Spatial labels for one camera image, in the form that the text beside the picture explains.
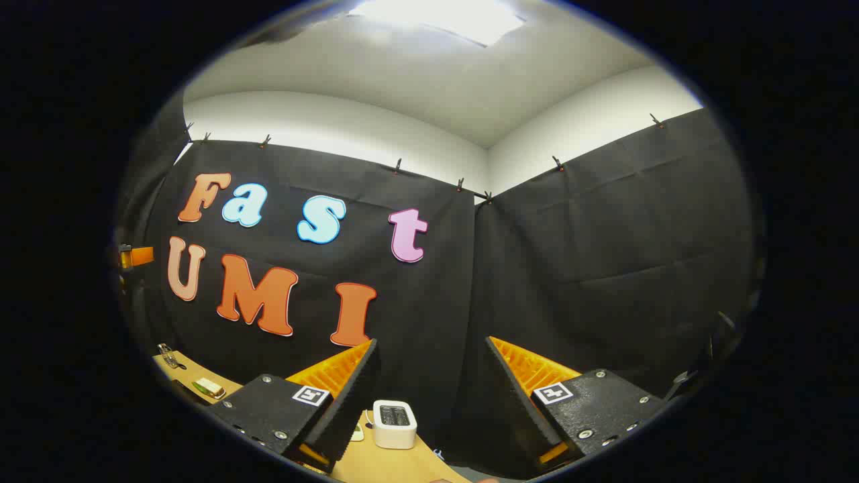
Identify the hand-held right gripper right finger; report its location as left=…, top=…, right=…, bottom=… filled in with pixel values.
left=485, top=337, right=665, bottom=470

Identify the wire mesh basket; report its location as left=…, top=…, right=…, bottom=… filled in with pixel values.
left=157, top=343, right=187, bottom=371

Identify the white toaster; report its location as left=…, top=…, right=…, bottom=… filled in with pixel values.
left=372, top=400, right=418, bottom=450

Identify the row of black cloth clips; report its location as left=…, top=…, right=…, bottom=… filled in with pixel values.
left=185, top=113, right=665, bottom=203

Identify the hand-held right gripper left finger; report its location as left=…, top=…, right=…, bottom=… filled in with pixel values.
left=209, top=339, right=382, bottom=472

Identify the ceiling light panel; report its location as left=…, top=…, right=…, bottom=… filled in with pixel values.
left=349, top=0, right=525, bottom=48

